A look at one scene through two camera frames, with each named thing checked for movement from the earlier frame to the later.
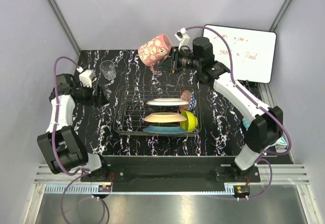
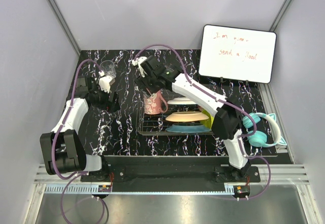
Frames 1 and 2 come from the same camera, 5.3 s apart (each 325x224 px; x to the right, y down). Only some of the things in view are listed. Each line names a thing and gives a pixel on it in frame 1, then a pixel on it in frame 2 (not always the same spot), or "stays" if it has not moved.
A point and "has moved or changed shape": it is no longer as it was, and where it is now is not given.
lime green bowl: [191, 122] to [208, 123]
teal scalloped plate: [165, 128] to [188, 127]
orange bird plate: [165, 117] to [187, 116]
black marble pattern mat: [150, 114] stays
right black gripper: [165, 65] to [141, 82]
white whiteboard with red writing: [253, 52] stays
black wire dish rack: [158, 110] has moved or changed shape
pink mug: [153, 50] to [152, 103]
